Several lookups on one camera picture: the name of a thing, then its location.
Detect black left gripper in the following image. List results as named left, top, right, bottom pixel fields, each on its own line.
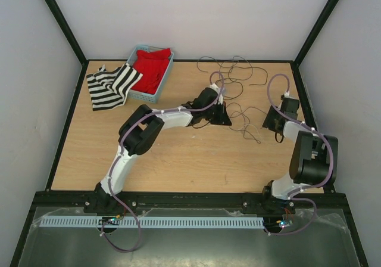
left=203, top=102, right=232, bottom=126

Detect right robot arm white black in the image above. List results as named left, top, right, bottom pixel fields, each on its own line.
left=260, top=95, right=338, bottom=213

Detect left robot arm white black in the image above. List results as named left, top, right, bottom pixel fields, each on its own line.
left=95, top=84, right=232, bottom=212

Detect light blue plastic basket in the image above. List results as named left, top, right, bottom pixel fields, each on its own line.
left=127, top=45, right=174, bottom=103

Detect red cloth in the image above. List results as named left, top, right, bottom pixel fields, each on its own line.
left=132, top=48, right=171, bottom=95

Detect black white striped cloth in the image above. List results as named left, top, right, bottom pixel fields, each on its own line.
left=86, top=63, right=143, bottom=111

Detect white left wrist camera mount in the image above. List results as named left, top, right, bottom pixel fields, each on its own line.
left=209, top=83, right=224, bottom=104

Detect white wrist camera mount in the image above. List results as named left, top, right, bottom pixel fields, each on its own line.
left=280, top=91, right=292, bottom=100
left=209, top=83, right=224, bottom=104

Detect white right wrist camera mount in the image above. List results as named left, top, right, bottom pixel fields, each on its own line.
left=280, top=91, right=292, bottom=100

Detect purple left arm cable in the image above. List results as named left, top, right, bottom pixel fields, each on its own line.
left=101, top=72, right=227, bottom=253

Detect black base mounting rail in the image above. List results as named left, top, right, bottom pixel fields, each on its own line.
left=32, top=191, right=349, bottom=217

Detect light blue slotted cable duct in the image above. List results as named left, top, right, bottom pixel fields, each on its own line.
left=39, top=216, right=264, bottom=229

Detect black cage frame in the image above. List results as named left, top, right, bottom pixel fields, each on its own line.
left=10, top=0, right=368, bottom=266

